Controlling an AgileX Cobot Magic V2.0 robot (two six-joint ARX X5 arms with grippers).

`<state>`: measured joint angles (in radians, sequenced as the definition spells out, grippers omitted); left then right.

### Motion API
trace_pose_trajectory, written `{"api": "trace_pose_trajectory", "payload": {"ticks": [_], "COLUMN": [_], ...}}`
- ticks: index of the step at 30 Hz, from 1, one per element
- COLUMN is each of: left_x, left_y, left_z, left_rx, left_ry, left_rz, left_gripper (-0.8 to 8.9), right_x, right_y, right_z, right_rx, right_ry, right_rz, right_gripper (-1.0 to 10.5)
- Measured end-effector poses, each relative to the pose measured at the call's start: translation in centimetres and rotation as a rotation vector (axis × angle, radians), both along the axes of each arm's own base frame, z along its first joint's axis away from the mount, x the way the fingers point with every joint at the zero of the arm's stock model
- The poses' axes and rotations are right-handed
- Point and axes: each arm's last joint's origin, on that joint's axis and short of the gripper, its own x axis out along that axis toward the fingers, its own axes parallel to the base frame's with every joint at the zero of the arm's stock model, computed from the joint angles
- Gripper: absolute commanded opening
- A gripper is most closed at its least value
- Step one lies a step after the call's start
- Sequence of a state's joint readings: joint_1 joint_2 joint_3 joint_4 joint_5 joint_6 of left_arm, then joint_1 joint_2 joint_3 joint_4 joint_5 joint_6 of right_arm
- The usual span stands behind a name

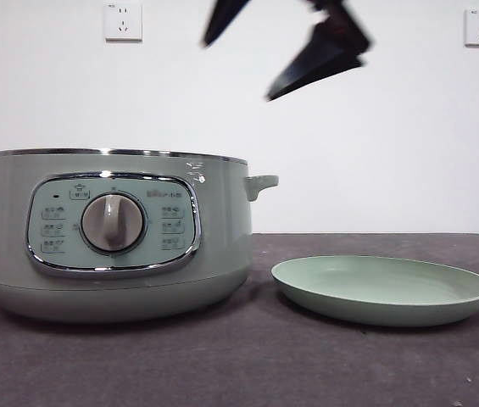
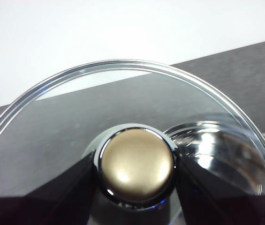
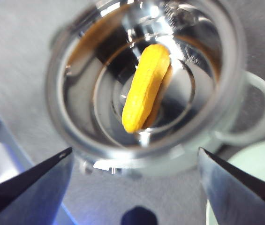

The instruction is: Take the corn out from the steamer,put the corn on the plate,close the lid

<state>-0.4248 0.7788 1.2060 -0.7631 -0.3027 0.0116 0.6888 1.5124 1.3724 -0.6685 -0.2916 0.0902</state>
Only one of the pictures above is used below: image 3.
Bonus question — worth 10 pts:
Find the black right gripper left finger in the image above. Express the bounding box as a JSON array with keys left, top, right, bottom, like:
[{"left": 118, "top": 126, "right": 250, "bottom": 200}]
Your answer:
[{"left": 0, "top": 147, "right": 73, "bottom": 225}]

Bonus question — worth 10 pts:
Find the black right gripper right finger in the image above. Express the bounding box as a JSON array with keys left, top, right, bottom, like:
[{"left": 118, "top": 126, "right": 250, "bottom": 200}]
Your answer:
[{"left": 197, "top": 147, "right": 265, "bottom": 225}]

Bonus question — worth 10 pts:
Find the yellow corn cob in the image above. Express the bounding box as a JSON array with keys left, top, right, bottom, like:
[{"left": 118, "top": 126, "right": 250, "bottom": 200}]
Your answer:
[{"left": 121, "top": 44, "right": 172, "bottom": 134}]

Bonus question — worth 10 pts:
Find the pale green round plate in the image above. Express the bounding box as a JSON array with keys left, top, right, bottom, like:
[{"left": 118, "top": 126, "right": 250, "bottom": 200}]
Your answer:
[{"left": 204, "top": 138, "right": 265, "bottom": 225}]

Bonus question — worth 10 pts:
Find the pale green electric steamer pot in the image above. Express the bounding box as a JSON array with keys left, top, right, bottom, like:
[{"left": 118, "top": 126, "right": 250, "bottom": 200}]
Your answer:
[{"left": 45, "top": 0, "right": 265, "bottom": 179}]

